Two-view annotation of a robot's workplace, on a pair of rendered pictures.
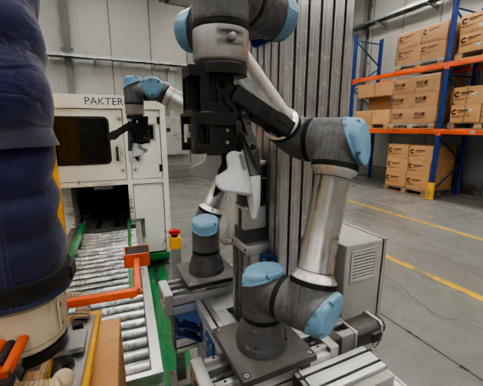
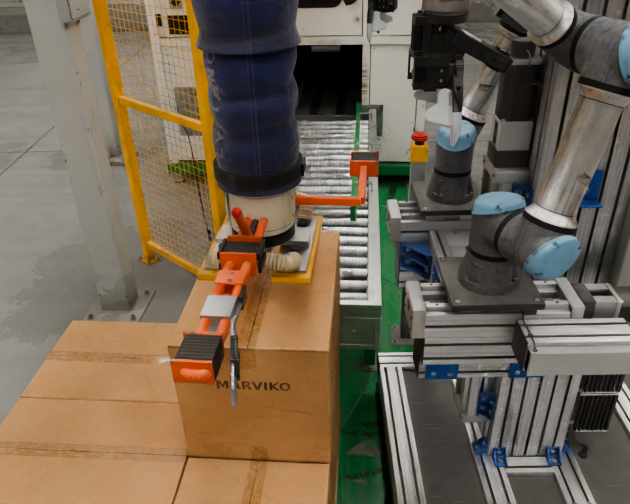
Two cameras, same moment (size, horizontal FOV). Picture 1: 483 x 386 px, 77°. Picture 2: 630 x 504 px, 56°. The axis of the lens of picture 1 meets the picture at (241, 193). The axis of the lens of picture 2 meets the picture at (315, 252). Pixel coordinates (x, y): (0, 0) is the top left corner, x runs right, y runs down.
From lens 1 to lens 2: 65 cm
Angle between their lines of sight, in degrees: 30
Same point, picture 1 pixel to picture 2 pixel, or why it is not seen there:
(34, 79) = not seen: outside the picture
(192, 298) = (425, 226)
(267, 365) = (483, 299)
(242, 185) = (445, 119)
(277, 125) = (493, 64)
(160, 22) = not seen: outside the picture
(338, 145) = (609, 63)
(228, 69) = (447, 22)
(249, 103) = (466, 45)
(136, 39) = not seen: outside the picture
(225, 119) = (440, 62)
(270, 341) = (492, 277)
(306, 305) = (529, 242)
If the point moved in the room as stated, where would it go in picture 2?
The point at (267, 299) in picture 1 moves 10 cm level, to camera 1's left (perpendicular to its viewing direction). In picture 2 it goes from (493, 230) to (450, 222)
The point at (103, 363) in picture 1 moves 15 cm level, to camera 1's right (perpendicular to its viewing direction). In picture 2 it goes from (322, 267) to (370, 278)
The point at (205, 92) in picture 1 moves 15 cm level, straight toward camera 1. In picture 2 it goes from (427, 38) to (409, 60)
